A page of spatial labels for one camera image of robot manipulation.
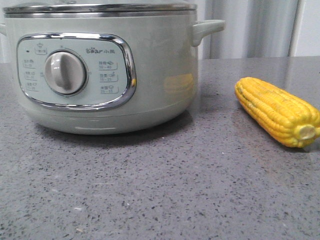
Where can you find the glass pot lid steel rim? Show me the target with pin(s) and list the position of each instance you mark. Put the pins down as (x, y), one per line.
(95, 6)

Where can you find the yellow corn cob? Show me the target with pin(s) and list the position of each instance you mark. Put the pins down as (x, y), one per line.
(290, 120)

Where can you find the pale green electric cooking pot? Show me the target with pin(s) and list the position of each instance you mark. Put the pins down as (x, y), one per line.
(96, 83)

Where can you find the white pleated curtain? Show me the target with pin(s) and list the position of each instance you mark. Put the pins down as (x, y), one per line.
(219, 29)

